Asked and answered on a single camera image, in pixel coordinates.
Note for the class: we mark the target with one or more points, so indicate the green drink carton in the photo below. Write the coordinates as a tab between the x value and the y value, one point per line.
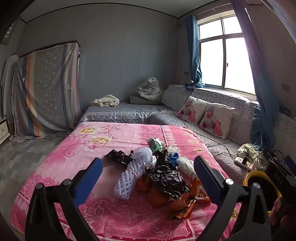
156	145

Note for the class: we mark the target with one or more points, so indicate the striped cloth covered wardrobe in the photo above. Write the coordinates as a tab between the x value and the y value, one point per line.
46	92

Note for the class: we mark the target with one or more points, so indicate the blue curtain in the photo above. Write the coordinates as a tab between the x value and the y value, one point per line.
194	51
261	97

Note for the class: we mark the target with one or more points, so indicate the pale green cloth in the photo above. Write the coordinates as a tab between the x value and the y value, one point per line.
248	149

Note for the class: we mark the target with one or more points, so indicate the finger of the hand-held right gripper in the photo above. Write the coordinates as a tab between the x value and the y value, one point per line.
276	177
290	164

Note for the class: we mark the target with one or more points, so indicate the pink floral bedsheet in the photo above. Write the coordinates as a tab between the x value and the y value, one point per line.
104	213

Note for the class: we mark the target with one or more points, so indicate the window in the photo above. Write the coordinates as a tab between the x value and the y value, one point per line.
231	62

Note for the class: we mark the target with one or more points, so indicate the white bedside cabinet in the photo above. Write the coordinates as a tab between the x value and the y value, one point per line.
3	129

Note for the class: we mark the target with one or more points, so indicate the white hanging cloth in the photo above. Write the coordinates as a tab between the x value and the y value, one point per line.
7	81

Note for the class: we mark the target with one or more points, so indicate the grey quilted sofa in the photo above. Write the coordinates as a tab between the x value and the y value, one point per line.
138	113

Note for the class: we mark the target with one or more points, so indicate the yellow round bin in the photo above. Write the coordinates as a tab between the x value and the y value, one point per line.
252	174

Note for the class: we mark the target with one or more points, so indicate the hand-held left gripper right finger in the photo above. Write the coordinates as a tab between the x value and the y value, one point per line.
208	178

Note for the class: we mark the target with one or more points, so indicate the orange peel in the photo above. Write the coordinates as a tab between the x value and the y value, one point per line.
142	183
157	197

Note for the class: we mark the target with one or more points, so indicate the white tissue paper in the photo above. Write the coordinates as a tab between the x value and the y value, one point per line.
186	165

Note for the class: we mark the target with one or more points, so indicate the person's right hand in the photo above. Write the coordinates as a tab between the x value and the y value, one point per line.
276	210

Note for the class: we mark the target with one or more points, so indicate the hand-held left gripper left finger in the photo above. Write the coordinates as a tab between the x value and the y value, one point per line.
89	183

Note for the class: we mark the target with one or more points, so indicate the orange snack wrapper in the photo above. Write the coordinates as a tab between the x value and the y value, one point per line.
182	206

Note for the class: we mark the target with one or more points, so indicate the white foam fruit net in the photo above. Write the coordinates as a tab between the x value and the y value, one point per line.
144	156
129	180

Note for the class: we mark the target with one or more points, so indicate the baby print pillow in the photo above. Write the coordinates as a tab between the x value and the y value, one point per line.
190	110
216	120

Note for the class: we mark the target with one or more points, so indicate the wall switch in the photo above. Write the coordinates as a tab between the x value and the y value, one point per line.
286	87

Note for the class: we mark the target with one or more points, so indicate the white tiger plush toy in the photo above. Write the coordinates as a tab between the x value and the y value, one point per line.
151	89

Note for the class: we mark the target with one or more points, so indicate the blue glove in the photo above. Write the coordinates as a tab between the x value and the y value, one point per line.
173	158

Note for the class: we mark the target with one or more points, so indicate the orange and white wrapper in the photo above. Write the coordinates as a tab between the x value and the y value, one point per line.
200	193

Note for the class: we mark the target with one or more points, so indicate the beige folded cloth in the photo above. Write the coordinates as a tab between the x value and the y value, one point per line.
105	100

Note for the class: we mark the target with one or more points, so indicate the black plastic bag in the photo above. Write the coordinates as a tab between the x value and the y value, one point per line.
166	178
119	157

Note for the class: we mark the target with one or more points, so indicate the black charger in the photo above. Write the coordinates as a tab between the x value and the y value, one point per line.
246	157

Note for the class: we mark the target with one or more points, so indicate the white power strip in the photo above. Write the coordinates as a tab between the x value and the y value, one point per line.
242	163

